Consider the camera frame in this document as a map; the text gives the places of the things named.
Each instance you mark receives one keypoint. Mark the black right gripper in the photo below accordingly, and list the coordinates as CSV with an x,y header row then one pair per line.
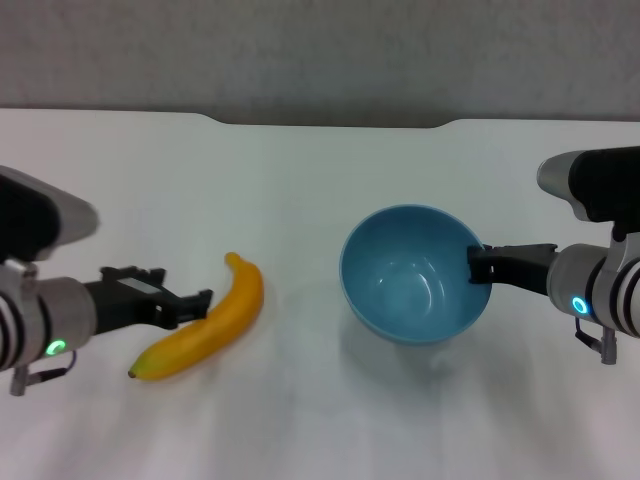
x,y
525,270

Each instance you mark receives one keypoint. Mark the yellow banana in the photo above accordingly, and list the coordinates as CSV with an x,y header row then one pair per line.
x,y
225,320

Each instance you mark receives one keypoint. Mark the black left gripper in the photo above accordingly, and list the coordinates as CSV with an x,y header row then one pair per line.
x,y
125,305

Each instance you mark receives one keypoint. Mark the blue plastic bowl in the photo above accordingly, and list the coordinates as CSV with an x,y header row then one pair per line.
x,y
410,290

